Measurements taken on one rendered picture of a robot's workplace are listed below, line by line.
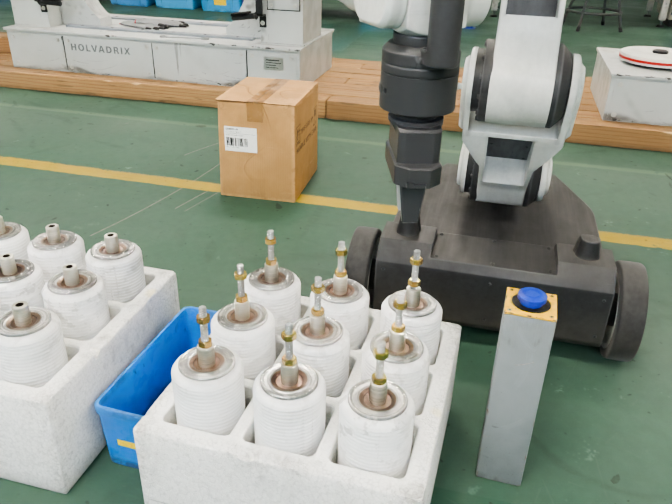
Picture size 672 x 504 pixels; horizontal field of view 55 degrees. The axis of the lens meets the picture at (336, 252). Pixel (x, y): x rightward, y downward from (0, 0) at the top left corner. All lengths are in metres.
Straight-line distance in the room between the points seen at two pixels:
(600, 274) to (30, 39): 2.84
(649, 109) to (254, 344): 2.16
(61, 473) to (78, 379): 0.14
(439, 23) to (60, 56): 2.84
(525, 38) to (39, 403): 0.93
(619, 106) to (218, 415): 2.23
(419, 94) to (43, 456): 0.75
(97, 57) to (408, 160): 2.66
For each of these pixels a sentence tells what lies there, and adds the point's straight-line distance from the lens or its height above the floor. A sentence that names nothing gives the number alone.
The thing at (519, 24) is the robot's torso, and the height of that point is 0.63.
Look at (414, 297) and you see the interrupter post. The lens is 1.01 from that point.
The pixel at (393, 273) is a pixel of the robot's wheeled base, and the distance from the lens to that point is 1.31.
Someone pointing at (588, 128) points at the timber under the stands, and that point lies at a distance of 2.75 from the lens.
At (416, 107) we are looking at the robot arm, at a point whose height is 0.61.
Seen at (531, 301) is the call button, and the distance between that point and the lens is 0.93.
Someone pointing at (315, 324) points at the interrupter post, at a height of 0.27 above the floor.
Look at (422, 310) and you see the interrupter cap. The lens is 1.01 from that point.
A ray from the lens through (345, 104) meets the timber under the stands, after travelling 2.79.
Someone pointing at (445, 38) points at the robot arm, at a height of 0.68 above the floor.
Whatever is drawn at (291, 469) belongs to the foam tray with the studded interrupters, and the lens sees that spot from 0.85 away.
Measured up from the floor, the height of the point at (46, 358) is 0.21.
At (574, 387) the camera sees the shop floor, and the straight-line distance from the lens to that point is 1.34.
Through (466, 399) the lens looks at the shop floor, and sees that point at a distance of 1.25.
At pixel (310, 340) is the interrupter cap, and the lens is 0.93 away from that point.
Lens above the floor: 0.80
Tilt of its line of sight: 28 degrees down
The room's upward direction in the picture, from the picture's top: 2 degrees clockwise
